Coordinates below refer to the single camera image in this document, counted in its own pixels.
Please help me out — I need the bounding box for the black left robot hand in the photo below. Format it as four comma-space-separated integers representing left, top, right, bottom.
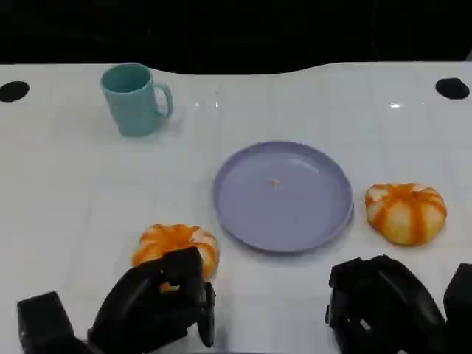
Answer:
86, 246, 218, 354

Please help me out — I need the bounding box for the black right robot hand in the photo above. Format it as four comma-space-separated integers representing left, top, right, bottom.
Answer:
324, 254, 447, 354

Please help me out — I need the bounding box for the orange and white toy bread roll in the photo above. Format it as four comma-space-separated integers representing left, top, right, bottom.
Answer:
131, 223, 221, 285
364, 182, 448, 247

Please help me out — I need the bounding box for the lilac plate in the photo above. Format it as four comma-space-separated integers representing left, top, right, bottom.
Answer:
212, 140, 355, 254

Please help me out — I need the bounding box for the pale green mug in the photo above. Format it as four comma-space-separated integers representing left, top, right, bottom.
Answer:
100, 62, 174, 138

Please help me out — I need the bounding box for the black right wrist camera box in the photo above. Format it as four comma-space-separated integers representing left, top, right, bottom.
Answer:
443, 263, 472, 354

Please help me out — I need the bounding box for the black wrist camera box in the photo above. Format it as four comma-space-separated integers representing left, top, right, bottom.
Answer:
443, 263, 472, 354
16, 291, 97, 354

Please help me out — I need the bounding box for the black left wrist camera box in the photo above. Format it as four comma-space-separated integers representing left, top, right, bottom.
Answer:
16, 291, 97, 354

